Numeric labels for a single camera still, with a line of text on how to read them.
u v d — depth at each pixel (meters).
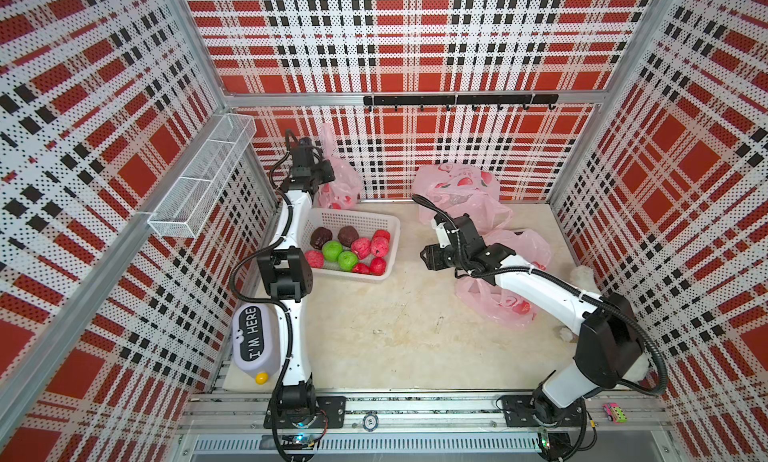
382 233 1.04
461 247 0.64
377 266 0.96
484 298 0.82
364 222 1.15
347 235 1.04
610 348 0.43
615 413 0.71
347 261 0.96
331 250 0.99
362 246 0.99
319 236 1.02
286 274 0.64
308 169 0.77
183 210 0.93
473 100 0.90
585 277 0.88
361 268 0.95
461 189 1.02
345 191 1.01
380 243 0.98
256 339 0.77
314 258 0.96
